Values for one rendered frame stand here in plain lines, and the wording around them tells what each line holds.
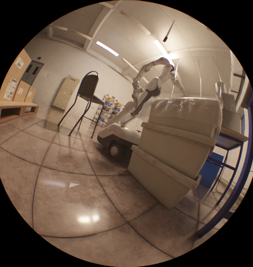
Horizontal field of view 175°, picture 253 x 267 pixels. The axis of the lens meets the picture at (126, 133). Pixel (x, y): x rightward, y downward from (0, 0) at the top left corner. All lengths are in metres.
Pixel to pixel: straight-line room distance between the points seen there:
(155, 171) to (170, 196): 0.20
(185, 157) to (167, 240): 0.43
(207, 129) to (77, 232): 0.69
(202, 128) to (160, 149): 0.30
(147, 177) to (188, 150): 0.33
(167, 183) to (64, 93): 5.02
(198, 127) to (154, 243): 0.59
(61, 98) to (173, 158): 4.94
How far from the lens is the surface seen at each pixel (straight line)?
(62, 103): 4.90
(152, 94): 1.21
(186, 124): 0.55
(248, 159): 0.51
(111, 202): 0.43
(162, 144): 0.57
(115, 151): 0.83
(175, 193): 0.53
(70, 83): 5.06
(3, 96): 1.16
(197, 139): 0.47
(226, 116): 1.22
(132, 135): 0.81
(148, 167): 0.60
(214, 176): 1.77
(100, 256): 0.33
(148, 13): 4.32
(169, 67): 1.35
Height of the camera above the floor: 0.32
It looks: 1 degrees down
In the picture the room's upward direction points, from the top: 23 degrees clockwise
